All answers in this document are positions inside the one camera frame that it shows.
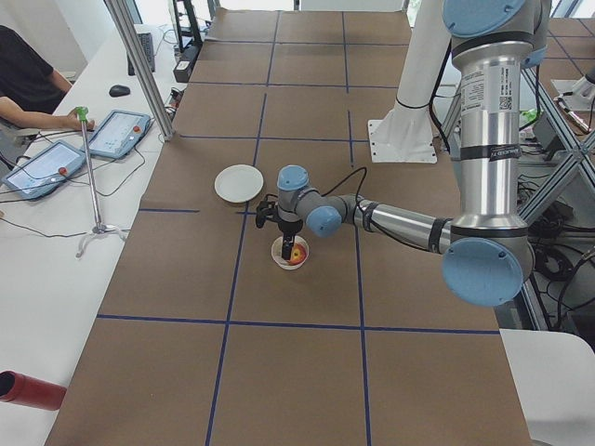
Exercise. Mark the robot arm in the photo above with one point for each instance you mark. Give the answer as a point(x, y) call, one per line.
point(486, 254)

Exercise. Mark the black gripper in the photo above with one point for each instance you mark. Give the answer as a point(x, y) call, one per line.
point(289, 228)

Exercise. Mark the green tipped metal stand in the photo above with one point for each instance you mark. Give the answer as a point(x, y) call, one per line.
point(100, 229)

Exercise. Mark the red cylinder bottle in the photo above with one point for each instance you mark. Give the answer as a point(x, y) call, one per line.
point(28, 391)

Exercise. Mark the aluminium frame post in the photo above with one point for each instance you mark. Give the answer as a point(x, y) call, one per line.
point(125, 26)

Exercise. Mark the seated person black shirt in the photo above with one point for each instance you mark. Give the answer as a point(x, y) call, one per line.
point(31, 89)

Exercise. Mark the white plastic bowl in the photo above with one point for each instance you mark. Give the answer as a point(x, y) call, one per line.
point(276, 249)

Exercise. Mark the black computer mouse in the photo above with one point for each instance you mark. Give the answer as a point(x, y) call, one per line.
point(117, 91)

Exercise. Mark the red yellow apple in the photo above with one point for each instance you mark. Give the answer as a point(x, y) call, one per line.
point(298, 255)

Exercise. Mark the teach pendant tablet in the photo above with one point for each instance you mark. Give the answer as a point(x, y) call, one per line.
point(44, 172)
point(118, 134)

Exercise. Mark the white round plate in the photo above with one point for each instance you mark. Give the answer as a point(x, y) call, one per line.
point(238, 183)

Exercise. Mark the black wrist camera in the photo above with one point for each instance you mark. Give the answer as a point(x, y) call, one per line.
point(267, 210)

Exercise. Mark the near teach pendant tablet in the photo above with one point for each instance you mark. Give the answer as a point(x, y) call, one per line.
point(44, 172)

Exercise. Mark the far teach pendant tablet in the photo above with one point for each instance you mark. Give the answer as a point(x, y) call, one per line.
point(118, 134)

